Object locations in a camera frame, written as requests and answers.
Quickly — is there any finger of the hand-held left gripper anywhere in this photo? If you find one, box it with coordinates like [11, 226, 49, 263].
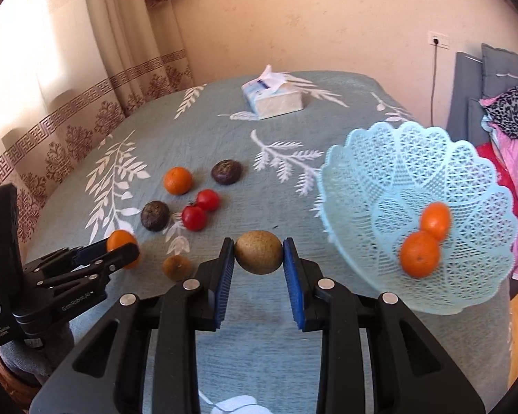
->
[23, 241, 113, 277]
[30, 243, 141, 290]

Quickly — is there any brown woven stool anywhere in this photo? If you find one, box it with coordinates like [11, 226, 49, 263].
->
[0, 336, 48, 410]

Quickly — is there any white wall socket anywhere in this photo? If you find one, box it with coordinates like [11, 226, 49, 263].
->
[428, 31, 451, 50]

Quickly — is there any beige patterned curtain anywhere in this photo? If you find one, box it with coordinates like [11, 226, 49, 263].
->
[0, 0, 195, 307]

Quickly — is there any light blue lattice basket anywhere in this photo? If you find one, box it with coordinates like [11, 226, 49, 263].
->
[317, 121, 518, 315]

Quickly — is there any red tomato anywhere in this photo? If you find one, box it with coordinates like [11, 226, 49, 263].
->
[181, 205, 208, 231]
[196, 189, 221, 213]

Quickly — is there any grey leaf-print tablecloth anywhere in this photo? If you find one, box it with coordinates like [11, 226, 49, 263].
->
[6, 70, 514, 414]

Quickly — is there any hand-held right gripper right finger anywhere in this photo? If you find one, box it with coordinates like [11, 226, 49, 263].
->
[282, 237, 486, 414]

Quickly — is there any orange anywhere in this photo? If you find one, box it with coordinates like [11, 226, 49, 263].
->
[400, 230, 441, 279]
[163, 166, 194, 195]
[106, 230, 141, 270]
[420, 202, 452, 241]

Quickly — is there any dark purple passion fruit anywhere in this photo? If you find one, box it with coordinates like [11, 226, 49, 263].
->
[141, 201, 171, 231]
[211, 159, 243, 186]

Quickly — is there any large grey cushion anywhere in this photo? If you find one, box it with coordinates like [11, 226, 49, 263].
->
[479, 43, 518, 100]

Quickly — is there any large brown kiwi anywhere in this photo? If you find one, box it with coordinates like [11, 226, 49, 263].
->
[234, 230, 283, 275]

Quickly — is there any leopard print cloth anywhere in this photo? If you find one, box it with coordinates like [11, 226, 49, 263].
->
[483, 84, 518, 160]

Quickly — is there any small brown kiwi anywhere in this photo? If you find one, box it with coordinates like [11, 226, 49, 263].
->
[162, 255, 193, 283]

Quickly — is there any small grey cushion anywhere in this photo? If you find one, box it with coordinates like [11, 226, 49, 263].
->
[468, 97, 493, 143]

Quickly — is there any black power cable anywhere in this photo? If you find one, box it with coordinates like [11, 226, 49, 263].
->
[430, 43, 439, 128]

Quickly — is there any tissue pack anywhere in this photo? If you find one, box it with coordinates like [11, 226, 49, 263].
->
[241, 65, 305, 120]

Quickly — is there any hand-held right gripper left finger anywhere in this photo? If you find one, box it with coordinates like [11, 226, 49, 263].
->
[29, 237, 236, 414]

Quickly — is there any red cloth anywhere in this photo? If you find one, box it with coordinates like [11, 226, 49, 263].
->
[475, 141, 518, 216]

